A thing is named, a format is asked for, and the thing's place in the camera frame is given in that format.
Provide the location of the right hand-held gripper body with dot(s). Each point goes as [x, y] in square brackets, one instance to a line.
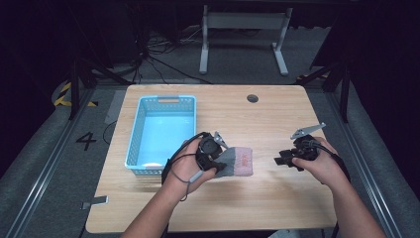
[305, 148]

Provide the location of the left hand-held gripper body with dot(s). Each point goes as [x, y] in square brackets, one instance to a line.
[208, 148]

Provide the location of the light blue plastic basket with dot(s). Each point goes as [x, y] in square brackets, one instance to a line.
[165, 139]

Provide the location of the person's right hand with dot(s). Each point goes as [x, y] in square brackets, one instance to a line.
[327, 170]

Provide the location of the person's left hand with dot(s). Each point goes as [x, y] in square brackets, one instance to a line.
[183, 172]

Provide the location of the dark round table grommet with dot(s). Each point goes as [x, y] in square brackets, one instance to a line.
[252, 98]

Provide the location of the grey tape piece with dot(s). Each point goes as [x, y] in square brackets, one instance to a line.
[99, 200]

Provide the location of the white metal stand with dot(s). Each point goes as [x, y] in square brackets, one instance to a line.
[244, 20]

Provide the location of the yellow black hazard tape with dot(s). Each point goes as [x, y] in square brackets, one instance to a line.
[62, 95]

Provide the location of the black metal frame stand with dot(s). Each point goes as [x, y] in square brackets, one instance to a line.
[345, 89]
[75, 89]

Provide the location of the long aluminium floor rail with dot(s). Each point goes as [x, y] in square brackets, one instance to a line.
[379, 198]
[49, 165]

